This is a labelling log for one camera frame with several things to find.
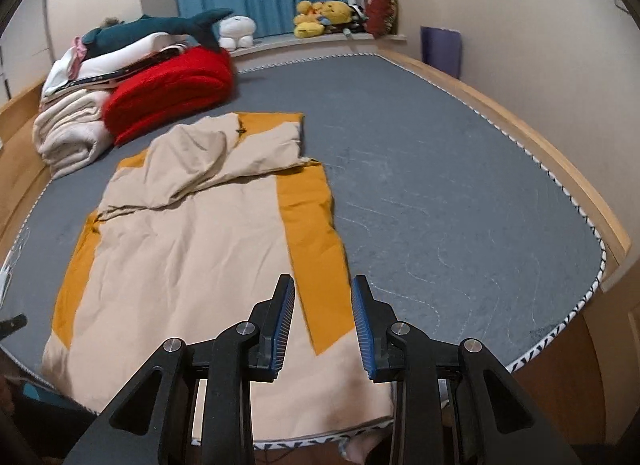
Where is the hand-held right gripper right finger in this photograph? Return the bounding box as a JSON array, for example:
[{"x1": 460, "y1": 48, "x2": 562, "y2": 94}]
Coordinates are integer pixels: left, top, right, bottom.
[{"x1": 350, "y1": 275, "x2": 583, "y2": 465}]

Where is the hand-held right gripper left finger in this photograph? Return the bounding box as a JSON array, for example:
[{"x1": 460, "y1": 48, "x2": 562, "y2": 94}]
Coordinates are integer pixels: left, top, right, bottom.
[{"x1": 62, "y1": 274, "x2": 297, "y2": 465}]

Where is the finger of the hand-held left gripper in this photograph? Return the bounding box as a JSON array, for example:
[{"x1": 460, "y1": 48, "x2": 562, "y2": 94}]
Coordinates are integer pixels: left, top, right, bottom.
[{"x1": 0, "y1": 314, "x2": 28, "y2": 338}]

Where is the beige and mustard jacket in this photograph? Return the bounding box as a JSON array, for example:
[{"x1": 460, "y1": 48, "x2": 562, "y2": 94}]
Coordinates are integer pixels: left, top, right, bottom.
[{"x1": 41, "y1": 111, "x2": 396, "y2": 446}]

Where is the person's right foot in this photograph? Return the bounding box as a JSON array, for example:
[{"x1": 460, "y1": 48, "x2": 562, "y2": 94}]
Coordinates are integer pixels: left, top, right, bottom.
[{"x1": 340, "y1": 437, "x2": 381, "y2": 463}]

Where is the grey quilted mattress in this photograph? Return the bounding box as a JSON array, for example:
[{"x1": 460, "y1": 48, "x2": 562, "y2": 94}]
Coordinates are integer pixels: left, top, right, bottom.
[{"x1": 0, "y1": 52, "x2": 608, "y2": 451}]

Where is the cream folded blanket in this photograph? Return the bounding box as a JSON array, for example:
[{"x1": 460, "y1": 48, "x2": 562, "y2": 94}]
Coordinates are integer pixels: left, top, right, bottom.
[{"x1": 32, "y1": 90, "x2": 121, "y2": 180}]

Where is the red folded blanket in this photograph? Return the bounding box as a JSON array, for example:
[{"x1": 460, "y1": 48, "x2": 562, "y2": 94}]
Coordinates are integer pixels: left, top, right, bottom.
[{"x1": 102, "y1": 45, "x2": 238, "y2": 146}]

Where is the white and pink hoodie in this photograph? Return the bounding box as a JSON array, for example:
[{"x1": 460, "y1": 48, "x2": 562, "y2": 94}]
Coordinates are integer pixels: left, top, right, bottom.
[{"x1": 42, "y1": 35, "x2": 88, "y2": 100}]

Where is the white quilt with dark trim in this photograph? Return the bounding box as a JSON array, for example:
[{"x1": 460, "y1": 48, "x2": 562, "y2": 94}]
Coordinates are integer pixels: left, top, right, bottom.
[{"x1": 42, "y1": 42, "x2": 196, "y2": 96}]

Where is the white window sill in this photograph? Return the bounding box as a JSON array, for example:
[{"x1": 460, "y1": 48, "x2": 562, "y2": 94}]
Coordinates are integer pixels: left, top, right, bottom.
[{"x1": 227, "y1": 32, "x2": 406, "y2": 58}]

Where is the purple board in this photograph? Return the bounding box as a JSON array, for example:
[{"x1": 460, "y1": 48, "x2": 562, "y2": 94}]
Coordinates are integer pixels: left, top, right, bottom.
[{"x1": 420, "y1": 26, "x2": 462, "y2": 80}]

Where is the white folded quilt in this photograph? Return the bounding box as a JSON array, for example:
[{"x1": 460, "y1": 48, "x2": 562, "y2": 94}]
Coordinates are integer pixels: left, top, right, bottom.
[{"x1": 80, "y1": 32, "x2": 173, "y2": 78}]

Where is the yellow plush toy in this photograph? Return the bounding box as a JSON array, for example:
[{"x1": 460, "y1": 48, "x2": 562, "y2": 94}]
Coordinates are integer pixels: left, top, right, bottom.
[
  {"x1": 320, "y1": 1, "x2": 351, "y2": 28},
  {"x1": 294, "y1": 0, "x2": 326, "y2": 40}
]

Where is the dark red cushion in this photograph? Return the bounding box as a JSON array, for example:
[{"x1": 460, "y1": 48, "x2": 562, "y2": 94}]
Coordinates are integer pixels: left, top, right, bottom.
[{"x1": 364, "y1": 0, "x2": 400, "y2": 38}]

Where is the teal shark plush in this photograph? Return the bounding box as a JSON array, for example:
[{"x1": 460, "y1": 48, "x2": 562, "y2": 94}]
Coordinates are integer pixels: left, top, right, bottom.
[{"x1": 80, "y1": 8, "x2": 235, "y2": 53}]

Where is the wooden bed frame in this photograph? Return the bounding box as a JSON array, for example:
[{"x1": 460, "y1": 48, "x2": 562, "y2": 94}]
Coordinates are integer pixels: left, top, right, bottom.
[{"x1": 0, "y1": 47, "x2": 633, "y2": 446}]

